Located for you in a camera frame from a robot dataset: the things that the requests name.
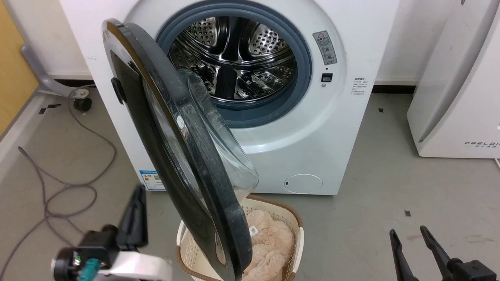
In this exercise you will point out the white appliance with lettering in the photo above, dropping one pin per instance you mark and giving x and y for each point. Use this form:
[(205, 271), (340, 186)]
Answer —
[(461, 97)]

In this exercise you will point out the black door latch socket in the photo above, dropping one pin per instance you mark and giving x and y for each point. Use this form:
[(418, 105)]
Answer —
[(327, 77)]

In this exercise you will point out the yellow wooden panel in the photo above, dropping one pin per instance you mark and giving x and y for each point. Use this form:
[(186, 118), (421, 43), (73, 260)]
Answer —
[(11, 78)]

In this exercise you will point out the black round washer door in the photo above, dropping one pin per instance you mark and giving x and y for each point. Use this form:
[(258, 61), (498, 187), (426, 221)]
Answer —
[(195, 164)]

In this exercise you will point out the beige plastic laundry basket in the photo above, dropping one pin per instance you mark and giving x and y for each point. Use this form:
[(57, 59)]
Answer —
[(291, 218)]

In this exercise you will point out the blue energy label sticker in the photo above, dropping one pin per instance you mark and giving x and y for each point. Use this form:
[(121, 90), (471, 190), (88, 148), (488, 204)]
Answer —
[(150, 180)]

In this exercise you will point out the stainless steel washer drum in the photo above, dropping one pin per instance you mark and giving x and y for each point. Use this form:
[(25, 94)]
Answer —
[(238, 58)]

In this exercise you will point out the grey rubber door gasket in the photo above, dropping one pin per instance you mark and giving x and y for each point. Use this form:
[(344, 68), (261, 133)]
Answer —
[(302, 58)]

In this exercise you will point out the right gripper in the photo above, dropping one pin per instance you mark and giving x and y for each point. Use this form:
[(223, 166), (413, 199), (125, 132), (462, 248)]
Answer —
[(474, 271)]

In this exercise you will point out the small white fabric tag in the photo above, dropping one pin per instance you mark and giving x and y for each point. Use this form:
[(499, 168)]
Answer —
[(253, 232)]

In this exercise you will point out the grey bent pipe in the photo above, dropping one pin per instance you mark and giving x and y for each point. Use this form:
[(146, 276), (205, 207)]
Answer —
[(39, 74)]

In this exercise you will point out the beige plush fabric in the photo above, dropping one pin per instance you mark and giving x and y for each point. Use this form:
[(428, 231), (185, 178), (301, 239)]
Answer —
[(271, 249)]

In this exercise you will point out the round white filter cover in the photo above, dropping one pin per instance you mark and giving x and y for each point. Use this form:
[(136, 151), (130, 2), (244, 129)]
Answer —
[(303, 184)]

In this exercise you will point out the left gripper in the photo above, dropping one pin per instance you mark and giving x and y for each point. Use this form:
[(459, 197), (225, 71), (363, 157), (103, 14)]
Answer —
[(117, 265)]

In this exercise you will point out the grey warning sticker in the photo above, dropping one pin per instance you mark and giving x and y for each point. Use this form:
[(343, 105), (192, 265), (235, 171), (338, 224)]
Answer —
[(325, 47)]

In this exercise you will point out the white front-load washing machine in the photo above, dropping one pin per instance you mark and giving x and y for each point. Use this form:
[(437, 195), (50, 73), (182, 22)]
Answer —
[(320, 128)]

